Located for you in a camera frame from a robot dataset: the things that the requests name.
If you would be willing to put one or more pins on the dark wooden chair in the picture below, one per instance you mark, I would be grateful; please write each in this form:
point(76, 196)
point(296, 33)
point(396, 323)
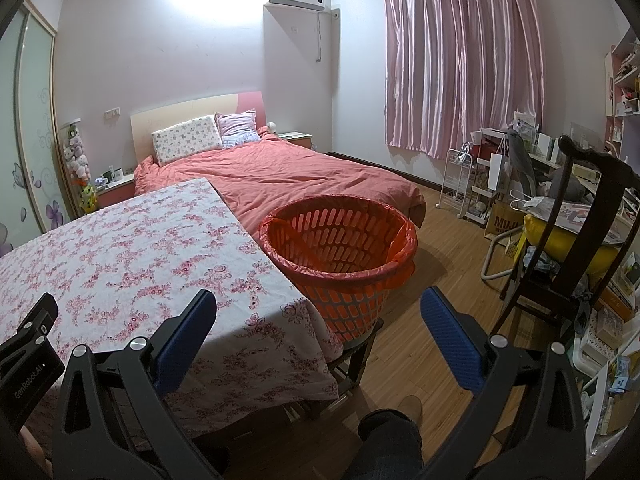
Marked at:
point(560, 205)

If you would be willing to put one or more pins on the person's leg in jeans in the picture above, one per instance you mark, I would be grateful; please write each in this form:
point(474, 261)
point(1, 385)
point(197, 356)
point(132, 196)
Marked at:
point(385, 445)

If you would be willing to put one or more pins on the white floral pillow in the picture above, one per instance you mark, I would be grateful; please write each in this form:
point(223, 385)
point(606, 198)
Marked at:
point(187, 137)

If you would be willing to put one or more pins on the white tube chair frame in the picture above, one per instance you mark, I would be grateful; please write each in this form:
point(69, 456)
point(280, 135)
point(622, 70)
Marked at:
point(492, 247)

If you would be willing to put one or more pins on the bed with pink duvet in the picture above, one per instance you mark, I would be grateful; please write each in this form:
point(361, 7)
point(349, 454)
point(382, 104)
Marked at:
point(300, 175)

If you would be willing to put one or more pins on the red plastic bag liner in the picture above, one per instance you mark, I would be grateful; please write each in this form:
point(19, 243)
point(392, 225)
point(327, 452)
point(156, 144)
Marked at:
point(325, 275)

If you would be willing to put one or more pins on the cream and pink headboard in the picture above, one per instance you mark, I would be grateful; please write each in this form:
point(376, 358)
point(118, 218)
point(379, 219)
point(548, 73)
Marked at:
point(190, 107)

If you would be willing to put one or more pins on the white paper bag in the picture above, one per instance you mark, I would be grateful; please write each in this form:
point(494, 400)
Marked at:
point(500, 172)

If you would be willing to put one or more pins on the white bookshelf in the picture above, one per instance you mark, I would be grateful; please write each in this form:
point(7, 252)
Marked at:
point(625, 85)

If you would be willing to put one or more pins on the brown paper bag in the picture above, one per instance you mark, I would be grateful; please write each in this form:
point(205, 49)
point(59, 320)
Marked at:
point(502, 222)

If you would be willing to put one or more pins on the floral sliding door wardrobe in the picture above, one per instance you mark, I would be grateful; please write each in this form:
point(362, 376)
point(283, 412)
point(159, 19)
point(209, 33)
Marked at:
point(30, 135)

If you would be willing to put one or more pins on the pink nightstand with mugs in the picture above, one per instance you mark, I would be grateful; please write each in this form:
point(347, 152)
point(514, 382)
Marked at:
point(115, 192)

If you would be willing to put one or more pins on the pink striped pillow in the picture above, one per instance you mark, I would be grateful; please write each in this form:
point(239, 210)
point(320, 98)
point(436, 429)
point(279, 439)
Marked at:
point(237, 127)

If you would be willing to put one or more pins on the pink satin curtain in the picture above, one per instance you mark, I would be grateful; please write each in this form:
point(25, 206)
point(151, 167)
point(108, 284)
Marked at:
point(460, 60)

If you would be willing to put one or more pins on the pink nightstand with book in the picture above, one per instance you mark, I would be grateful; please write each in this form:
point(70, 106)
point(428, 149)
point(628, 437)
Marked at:
point(295, 136)

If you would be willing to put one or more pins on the white wall socket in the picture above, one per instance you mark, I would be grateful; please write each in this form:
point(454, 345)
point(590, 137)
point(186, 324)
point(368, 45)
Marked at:
point(112, 112)

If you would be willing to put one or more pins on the wooden stool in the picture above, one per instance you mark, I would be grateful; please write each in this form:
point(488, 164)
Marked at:
point(360, 355)

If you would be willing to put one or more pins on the brown shoe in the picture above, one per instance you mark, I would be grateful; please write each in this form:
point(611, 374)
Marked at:
point(412, 407)

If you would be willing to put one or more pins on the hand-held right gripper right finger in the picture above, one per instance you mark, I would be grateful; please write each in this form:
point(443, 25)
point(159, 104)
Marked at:
point(450, 340)

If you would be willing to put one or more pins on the yellow green plush toy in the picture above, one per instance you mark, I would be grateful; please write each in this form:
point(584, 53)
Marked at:
point(89, 199)

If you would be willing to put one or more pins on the cluttered white desk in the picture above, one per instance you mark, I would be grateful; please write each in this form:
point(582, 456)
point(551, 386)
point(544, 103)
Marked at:
point(550, 162)

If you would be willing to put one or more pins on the yellow cushion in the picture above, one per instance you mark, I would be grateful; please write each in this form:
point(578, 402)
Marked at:
point(580, 255)

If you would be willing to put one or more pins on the white shelf cart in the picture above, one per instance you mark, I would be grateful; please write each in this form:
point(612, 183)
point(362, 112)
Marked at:
point(480, 200)

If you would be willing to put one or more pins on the pink floral tablecloth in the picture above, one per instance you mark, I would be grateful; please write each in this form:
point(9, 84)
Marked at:
point(125, 260)

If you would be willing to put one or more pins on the orange plastic basket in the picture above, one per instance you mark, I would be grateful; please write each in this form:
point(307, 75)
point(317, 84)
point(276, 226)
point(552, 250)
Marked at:
point(340, 310)

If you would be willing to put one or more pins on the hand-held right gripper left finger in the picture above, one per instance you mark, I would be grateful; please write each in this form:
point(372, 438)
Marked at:
point(187, 340)

